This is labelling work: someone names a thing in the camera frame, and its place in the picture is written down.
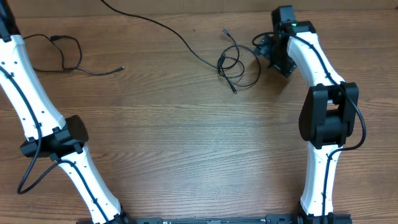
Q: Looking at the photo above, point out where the black thin USB cable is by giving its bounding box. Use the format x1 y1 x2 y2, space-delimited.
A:
23 33 125 77

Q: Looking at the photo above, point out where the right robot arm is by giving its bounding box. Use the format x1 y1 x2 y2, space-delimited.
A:
255 6 361 223

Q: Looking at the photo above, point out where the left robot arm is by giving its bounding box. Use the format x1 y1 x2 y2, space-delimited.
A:
1 1 130 223

